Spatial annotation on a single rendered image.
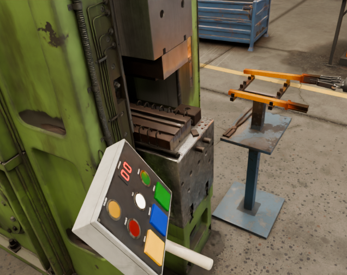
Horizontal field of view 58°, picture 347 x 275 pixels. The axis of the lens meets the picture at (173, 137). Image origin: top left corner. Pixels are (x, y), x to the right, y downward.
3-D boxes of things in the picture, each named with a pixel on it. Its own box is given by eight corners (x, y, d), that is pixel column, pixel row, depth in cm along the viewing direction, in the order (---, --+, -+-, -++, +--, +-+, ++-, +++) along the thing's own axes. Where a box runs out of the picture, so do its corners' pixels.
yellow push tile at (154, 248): (164, 243, 95) (150, 228, 91) (161, 266, 89) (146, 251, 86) (159, 245, 95) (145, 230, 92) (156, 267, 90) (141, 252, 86)
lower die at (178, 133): (191, 130, 154) (190, 115, 150) (170, 153, 141) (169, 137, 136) (123, 113, 173) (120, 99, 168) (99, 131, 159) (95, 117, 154)
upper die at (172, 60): (188, 61, 134) (187, 39, 129) (163, 79, 120) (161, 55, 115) (111, 49, 152) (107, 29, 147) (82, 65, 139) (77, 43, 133)
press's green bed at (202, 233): (212, 233, 214) (213, 183, 187) (187, 279, 188) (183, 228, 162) (145, 206, 239) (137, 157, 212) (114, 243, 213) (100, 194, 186)
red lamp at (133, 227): (144, 229, 88) (142, 219, 86) (135, 241, 85) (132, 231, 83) (135, 225, 90) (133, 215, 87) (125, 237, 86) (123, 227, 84)
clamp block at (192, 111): (201, 118, 163) (201, 107, 159) (194, 126, 157) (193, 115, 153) (181, 113, 168) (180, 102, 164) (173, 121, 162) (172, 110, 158)
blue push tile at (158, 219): (168, 217, 103) (155, 202, 99) (165, 236, 97) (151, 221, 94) (163, 219, 103) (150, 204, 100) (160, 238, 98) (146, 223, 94)
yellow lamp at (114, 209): (125, 211, 84) (123, 199, 82) (114, 223, 81) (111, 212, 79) (116, 207, 86) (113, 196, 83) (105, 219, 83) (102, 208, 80)
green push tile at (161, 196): (171, 194, 111) (158, 180, 107) (169, 211, 105) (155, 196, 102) (166, 196, 111) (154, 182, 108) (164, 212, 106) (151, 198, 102)
